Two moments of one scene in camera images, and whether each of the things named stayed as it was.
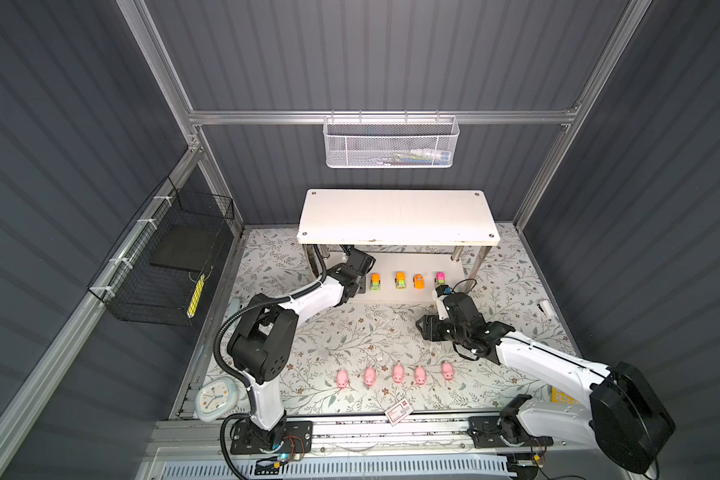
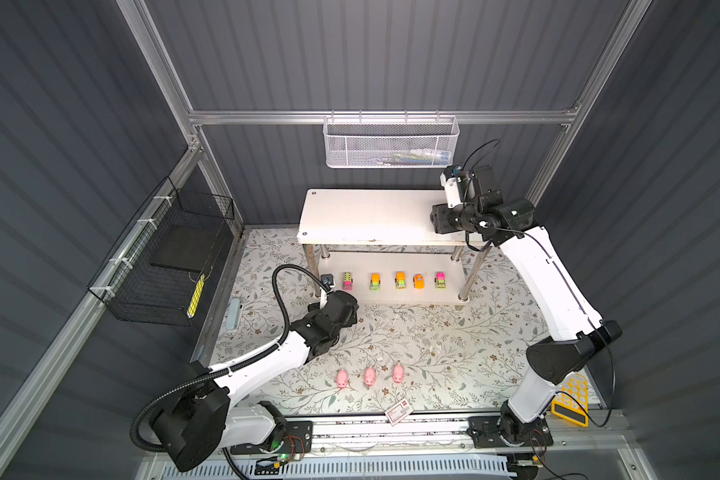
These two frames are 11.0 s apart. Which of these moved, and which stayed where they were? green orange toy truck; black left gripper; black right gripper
Moved: black left gripper; black right gripper
Stayed: green orange toy truck
